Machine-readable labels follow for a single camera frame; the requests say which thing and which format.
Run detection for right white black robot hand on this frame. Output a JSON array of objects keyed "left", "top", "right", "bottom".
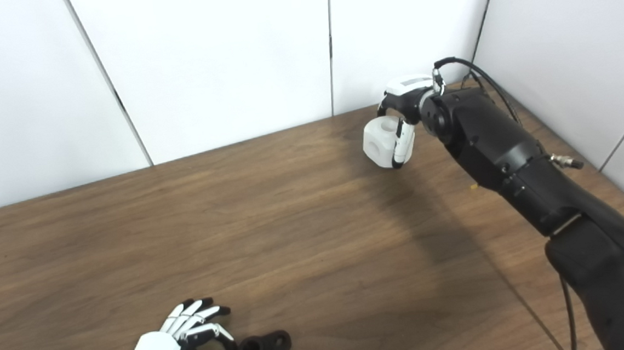
[{"left": 374, "top": 73, "right": 441, "bottom": 171}]

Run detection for white polyhedral block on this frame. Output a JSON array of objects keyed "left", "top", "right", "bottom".
[{"left": 361, "top": 114, "right": 417, "bottom": 169}]

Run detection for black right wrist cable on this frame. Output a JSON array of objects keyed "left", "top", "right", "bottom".
[{"left": 431, "top": 53, "right": 523, "bottom": 131}]

